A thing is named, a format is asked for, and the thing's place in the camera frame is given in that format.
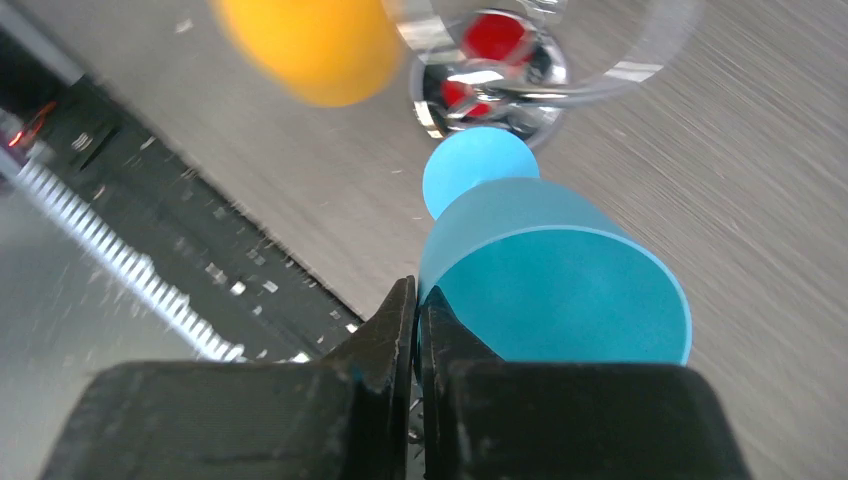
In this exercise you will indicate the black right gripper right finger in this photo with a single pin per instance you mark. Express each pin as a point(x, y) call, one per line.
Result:
point(486, 418)

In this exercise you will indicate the blue wine glass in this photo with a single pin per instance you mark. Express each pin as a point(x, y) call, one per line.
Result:
point(536, 271)

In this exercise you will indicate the yellow wine glass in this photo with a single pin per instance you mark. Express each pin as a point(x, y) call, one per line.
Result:
point(325, 53)

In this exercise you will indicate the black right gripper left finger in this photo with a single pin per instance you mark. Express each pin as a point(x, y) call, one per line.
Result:
point(344, 416)

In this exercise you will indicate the aluminium frame rail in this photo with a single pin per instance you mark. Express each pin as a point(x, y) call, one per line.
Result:
point(134, 270)

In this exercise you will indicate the chrome wine glass rack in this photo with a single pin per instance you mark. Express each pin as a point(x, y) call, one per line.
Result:
point(454, 87)

